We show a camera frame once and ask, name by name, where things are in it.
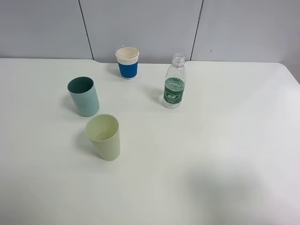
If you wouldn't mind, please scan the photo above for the blue sleeved paper cup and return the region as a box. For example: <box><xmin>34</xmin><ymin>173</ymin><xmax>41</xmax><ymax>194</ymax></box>
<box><xmin>115</xmin><ymin>46</ymin><xmax>139</xmax><ymax>80</ymax></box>

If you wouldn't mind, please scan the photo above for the pale green plastic cup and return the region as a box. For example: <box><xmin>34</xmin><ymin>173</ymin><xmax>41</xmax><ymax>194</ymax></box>
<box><xmin>85</xmin><ymin>114</ymin><xmax>120</xmax><ymax>161</ymax></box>

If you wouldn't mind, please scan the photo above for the clear bottle green label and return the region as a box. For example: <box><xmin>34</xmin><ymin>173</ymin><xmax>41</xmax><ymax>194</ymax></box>
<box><xmin>163</xmin><ymin>53</ymin><xmax>186</xmax><ymax>109</ymax></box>

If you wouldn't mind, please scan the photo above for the teal plastic cup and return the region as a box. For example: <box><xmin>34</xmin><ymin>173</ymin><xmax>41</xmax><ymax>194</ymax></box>
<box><xmin>67</xmin><ymin>76</ymin><xmax>99</xmax><ymax>117</ymax></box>

